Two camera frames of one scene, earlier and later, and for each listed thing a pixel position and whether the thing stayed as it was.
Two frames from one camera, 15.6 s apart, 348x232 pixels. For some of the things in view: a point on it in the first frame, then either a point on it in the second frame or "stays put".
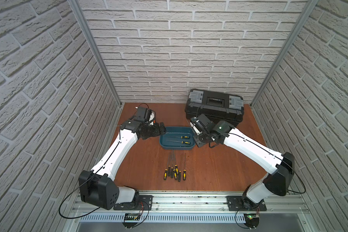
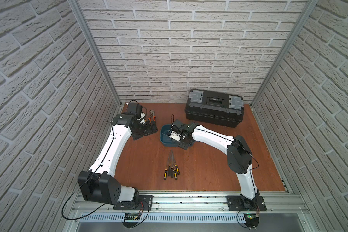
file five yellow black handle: (176, 166) stays put
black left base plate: (144, 203) stays put
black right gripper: (198, 144) -> (183, 146)
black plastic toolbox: (216, 106) stays put
